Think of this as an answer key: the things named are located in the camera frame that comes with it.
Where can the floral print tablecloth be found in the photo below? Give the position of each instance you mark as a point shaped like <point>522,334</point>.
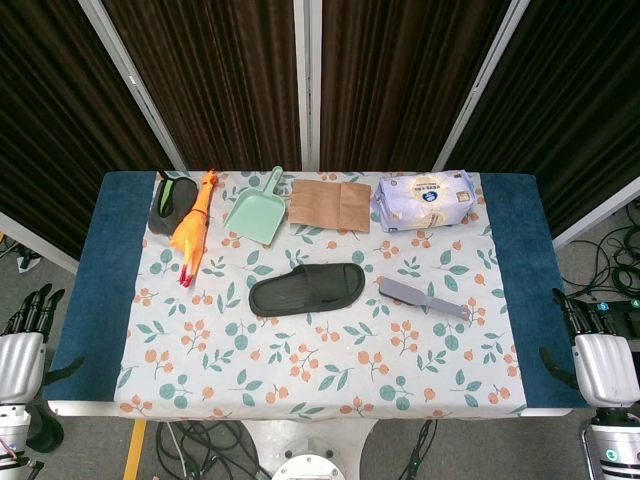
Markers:
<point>320,360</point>

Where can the dark gray shoe green lining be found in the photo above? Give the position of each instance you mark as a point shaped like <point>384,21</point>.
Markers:
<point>172,210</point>

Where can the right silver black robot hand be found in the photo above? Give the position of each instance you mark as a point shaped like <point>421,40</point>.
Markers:
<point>607,367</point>

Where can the silver partition frame post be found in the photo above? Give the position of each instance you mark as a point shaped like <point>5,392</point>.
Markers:
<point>40,240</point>
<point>480,85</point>
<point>306,85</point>
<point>135,85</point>
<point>595,215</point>

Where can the white table pedestal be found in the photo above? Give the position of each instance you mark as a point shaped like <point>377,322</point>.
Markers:
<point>305,435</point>

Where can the pale purple tissue pack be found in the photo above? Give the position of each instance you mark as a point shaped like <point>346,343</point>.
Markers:
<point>425,200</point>

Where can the blue towel table cover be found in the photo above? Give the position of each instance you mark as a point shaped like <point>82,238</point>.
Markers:
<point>100,300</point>

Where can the brown paper bag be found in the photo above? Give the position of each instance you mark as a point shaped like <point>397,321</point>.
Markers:
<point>327,205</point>

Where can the yellow floor tape strip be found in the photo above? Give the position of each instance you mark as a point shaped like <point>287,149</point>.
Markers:
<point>134,450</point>

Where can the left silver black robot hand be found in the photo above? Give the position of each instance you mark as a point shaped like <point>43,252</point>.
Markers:
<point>20,365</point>

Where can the white round robot torso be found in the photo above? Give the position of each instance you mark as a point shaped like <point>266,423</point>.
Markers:
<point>310,470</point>

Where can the black slide sandal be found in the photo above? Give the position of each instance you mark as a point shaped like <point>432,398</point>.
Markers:
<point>280,300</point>

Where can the orange rubber chicken toy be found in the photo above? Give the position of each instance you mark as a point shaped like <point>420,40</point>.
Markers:
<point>192,225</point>

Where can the dark brown curtain panel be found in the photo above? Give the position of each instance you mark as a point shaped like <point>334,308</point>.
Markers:
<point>215,85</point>
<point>565,115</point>
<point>60,125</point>
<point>400,85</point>

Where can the mint green plastic dustpan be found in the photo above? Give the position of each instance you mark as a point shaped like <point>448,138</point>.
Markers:
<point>252,217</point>

